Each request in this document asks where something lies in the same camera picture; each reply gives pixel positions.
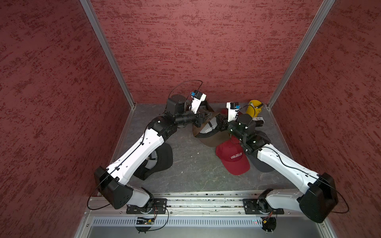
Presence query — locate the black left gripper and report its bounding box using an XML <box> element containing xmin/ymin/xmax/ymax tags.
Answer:
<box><xmin>175</xmin><ymin>107</ymin><xmax>212</xmax><ymax>128</ymax></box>

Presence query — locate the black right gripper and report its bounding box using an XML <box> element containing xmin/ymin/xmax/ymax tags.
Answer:
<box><xmin>216</xmin><ymin>112</ymin><xmax>246</xmax><ymax>141</ymax></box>

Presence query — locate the brown baseball cap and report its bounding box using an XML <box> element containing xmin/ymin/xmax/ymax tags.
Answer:
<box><xmin>199</xmin><ymin>100</ymin><xmax>214</xmax><ymax>112</ymax></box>
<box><xmin>192</xmin><ymin>112</ymin><xmax>230</xmax><ymax>147</ymax></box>

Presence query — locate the red baseball cap front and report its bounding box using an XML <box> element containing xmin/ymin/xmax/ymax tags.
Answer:
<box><xmin>216</xmin><ymin>136</ymin><xmax>250</xmax><ymax>176</ymax></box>

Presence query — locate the black baseball cap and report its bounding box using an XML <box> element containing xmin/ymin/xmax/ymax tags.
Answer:
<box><xmin>134</xmin><ymin>143</ymin><xmax>173</xmax><ymax>180</ymax></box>

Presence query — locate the dark grey baseball cap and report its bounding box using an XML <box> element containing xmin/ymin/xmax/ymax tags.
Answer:
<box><xmin>246</xmin><ymin>131</ymin><xmax>274</xmax><ymax>173</ymax></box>

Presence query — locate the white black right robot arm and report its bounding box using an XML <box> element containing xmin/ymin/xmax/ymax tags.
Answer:
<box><xmin>216</xmin><ymin>114</ymin><xmax>338</xmax><ymax>223</ymax></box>

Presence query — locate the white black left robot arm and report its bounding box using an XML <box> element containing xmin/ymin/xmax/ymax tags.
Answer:
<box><xmin>94</xmin><ymin>91</ymin><xmax>206</xmax><ymax>209</ymax></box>

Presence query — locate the yellow plastic bucket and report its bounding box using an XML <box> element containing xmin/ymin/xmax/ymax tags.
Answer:
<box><xmin>246</xmin><ymin>100</ymin><xmax>264</xmax><ymax>118</ymax></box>

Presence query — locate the white toothpaste box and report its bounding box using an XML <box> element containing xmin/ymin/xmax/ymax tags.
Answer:
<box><xmin>253</xmin><ymin>117</ymin><xmax>265</xmax><ymax>122</ymax></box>

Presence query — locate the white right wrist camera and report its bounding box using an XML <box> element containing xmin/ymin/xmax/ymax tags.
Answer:
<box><xmin>226</xmin><ymin>102</ymin><xmax>240</xmax><ymax>122</ymax></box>

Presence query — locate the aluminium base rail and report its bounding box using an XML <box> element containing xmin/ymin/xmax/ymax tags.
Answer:
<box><xmin>89</xmin><ymin>190</ymin><xmax>305</xmax><ymax>218</ymax></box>

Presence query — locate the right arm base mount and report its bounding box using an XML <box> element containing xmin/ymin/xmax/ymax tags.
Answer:
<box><xmin>243</xmin><ymin>199</ymin><xmax>284</xmax><ymax>216</ymax></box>

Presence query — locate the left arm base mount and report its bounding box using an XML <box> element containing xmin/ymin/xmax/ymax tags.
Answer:
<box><xmin>126</xmin><ymin>198</ymin><xmax>168</xmax><ymax>215</ymax></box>

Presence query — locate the aluminium corner post right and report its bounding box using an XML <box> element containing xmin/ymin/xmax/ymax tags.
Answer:
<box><xmin>267</xmin><ymin>0</ymin><xmax>335</xmax><ymax>111</ymax></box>

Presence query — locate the aluminium corner post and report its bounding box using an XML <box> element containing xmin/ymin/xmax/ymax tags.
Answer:
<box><xmin>80</xmin><ymin>0</ymin><xmax>136</xmax><ymax>110</ymax></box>
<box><xmin>267</xmin><ymin>0</ymin><xmax>335</xmax><ymax>111</ymax></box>

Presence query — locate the aluminium corner post left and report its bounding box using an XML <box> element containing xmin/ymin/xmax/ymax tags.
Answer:
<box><xmin>80</xmin><ymin>0</ymin><xmax>136</xmax><ymax>110</ymax></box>

